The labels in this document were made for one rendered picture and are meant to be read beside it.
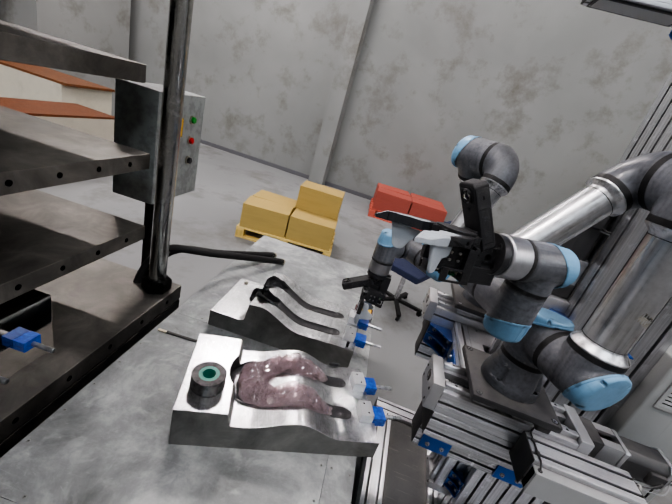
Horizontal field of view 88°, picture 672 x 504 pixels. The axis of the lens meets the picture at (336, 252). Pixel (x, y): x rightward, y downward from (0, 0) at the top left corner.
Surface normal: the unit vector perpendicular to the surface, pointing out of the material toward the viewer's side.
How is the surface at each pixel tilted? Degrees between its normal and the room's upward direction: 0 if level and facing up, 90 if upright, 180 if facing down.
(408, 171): 90
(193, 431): 90
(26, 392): 0
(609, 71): 90
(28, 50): 90
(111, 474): 0
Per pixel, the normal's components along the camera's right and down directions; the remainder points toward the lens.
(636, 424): -0.23, 0.32
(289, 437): 0.12, 0.42
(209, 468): 0.27, -0.88
